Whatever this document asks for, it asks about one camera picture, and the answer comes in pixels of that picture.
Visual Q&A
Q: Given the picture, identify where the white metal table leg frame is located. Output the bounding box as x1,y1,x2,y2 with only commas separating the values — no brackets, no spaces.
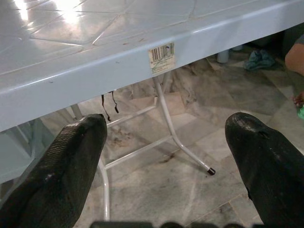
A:
97,71,216,221

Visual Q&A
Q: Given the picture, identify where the teal crumpled cloth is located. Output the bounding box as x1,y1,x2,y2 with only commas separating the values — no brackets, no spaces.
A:
243,49,276,71

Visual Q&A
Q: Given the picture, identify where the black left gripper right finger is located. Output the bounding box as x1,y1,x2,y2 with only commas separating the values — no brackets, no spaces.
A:
224,112,304,228

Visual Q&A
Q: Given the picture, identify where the white round furniture leg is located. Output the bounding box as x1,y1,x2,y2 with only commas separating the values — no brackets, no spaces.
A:
216,48,230,64

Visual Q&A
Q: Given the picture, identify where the white plastic folding table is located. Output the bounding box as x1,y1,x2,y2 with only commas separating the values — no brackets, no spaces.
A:
0,0,304,133

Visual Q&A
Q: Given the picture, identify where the barcode sticker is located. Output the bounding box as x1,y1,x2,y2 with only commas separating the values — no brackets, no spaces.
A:
148,41,176,76

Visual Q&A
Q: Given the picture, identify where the white plastic chair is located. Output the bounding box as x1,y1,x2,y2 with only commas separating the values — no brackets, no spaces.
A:
0,103,83,190

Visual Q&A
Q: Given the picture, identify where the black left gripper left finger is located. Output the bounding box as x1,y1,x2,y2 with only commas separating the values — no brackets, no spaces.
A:
0,113,108,228

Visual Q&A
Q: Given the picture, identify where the black hanging strap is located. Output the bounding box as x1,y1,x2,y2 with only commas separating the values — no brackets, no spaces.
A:
101,89,119,122

